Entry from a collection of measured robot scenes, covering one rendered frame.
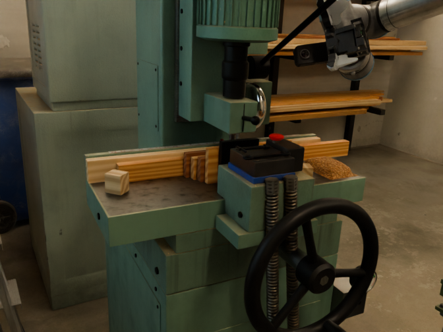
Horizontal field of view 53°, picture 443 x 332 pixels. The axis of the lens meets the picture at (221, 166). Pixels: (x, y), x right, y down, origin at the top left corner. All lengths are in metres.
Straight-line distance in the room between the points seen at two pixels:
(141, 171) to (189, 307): 0.30
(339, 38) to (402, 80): 3.91
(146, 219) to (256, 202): 0.20
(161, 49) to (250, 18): 0.29
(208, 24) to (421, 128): 4.01
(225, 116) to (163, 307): 0.42
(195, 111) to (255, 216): 0.37
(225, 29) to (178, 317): 0.59
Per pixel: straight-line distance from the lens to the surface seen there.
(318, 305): 1.16
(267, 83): 1.23
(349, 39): 1.03
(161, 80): 1.13
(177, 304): 0.94
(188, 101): 1.07
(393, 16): 1.30
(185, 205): 0.84
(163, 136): 1.16
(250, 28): 0.91
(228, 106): 0.96
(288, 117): 3.53
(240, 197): 0.81
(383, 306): 2.28
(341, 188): 1.04
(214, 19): 0.93
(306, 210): 0.74
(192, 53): 1.05
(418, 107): 4.82
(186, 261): 0.90
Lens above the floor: 1.24
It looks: 18 degrees down
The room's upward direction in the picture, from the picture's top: 2 degrees clockwise
